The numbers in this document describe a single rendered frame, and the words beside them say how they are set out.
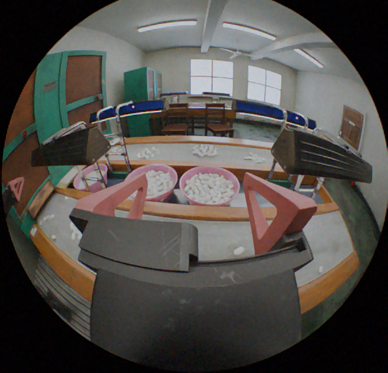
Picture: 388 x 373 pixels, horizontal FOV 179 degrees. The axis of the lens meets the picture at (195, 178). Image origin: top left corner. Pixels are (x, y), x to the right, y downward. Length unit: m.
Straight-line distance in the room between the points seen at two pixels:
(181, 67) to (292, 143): 5.20
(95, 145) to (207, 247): 0.41
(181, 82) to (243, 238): 5.12
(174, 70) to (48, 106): 4.73
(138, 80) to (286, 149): 3.02
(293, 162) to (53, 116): 1.21
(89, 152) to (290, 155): 0.36
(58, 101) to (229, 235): 1.29
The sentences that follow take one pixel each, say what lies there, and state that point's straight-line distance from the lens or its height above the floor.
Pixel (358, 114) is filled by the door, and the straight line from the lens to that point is 4.65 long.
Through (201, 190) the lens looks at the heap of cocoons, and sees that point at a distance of 0.62.
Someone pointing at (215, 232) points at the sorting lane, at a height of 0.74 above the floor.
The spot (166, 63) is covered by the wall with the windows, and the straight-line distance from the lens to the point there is 5.46.
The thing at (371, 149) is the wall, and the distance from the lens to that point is 4.42.
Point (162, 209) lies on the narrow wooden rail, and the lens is 0.52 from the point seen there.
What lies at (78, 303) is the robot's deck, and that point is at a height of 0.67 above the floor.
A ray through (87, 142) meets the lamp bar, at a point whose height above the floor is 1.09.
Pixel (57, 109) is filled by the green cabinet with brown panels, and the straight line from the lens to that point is 1.15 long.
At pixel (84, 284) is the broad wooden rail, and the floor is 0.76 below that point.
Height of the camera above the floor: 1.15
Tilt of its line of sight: 37 degrees down
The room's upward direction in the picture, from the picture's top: straight up
